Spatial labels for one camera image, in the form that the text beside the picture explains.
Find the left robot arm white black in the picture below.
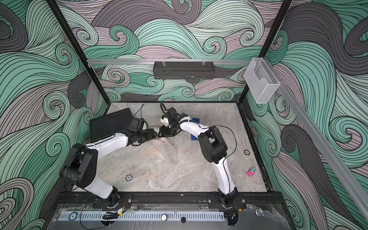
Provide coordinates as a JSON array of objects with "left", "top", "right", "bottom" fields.
[{"left": 59, "top": 128, "right": 158, "bottom": 200}]

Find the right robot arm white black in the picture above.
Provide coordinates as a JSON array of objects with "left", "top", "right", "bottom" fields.
[{"left": 160, "top": 117, "right": 238, "bottom": 207}]

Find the blue box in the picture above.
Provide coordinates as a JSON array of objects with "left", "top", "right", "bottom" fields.
[{"left": 191, "top": 117, "right": 201, "bottom": 141}]

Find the black ribbed case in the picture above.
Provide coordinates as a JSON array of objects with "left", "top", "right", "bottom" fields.
[{"left": 90, "top": 108, "right": 133, "bottom": 142}]

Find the pink small box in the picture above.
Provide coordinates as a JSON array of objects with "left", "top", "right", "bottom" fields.
[{"left": 247, "top": 167, "right": 256, "bottom": 177}]

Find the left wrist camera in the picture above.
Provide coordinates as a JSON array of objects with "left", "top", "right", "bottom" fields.
[{"left": 127, "top": 118, "right": 146, "bottom": 133}]

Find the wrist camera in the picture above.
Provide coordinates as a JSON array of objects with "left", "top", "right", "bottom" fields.
[
  {"left": 127, "top": 118, "right": 146, "bottom": 133},
  {"left": 161, "top": 106, "right": 180, "bottom": 127}
]

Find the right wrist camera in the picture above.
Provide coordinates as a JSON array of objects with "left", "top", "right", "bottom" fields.
[{"left": 161, "top": 106, "right": 180, "bottom": 127}]

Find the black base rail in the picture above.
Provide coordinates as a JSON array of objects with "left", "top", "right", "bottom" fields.
[{"left": 55, "top": 192, "right": 284, "bottom": 209}]

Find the black wall tray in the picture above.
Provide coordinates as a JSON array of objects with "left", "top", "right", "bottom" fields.
[{"left": 153, "top": 61, "right": 215, "bottom": 80}]

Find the white slotted cable duct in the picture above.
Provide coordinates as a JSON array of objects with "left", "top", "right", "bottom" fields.
[{"left": 57, "top": 211, "right": 225, "bottom": 222}]

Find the clear acrylic wall holder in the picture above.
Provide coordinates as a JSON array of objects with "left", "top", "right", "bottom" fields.
[{"left": 243, "top": 57, "right": 280, "bottom": 104}]

